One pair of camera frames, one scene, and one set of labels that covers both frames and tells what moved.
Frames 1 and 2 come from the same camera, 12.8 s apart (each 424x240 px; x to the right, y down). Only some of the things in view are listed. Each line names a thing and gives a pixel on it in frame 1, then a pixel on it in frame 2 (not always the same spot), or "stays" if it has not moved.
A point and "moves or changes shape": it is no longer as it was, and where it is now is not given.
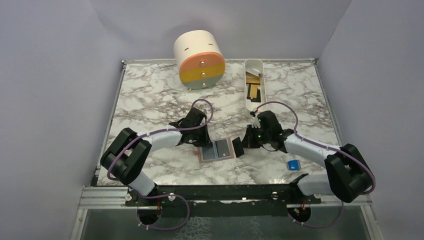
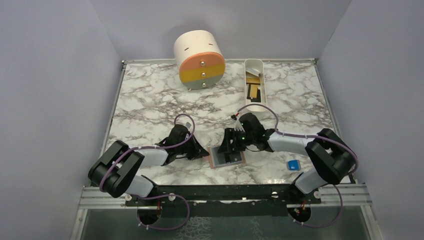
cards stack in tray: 253,76 stays
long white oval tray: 255,92 stays
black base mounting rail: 262,200 stays
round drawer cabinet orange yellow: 199,57 stays
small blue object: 294,165 stays
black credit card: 223,148 moves or changes shape
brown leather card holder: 220,149 moves or changes shape
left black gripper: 206,140 → 198,151
